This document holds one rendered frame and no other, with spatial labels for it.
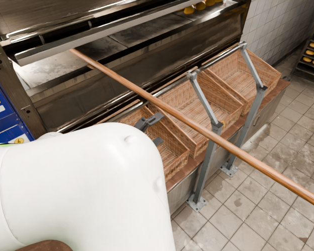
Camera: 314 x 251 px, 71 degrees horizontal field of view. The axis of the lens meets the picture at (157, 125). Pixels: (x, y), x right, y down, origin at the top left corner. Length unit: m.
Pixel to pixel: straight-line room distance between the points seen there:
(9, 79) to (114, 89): 0.55
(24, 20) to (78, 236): 0.88
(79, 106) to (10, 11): 0.54
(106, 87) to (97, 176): 1.14
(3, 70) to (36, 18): 0.24
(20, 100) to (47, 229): 0.94
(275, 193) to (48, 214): 2.13
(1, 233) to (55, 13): 0.90
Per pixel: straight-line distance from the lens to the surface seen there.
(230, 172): 2.23
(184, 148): 1.40
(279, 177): 0.81
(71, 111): 1.29
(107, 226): 0.23
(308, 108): 3.28
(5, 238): 0.27
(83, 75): 1.22
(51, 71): 1.29
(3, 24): 1.01
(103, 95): 1.35
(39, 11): 1.04
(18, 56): 0.92
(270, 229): 2.11
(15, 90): 1.13
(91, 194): 0.23
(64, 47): 0.96
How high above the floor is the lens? 1.82
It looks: 47 degrees down
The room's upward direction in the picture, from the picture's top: straight up
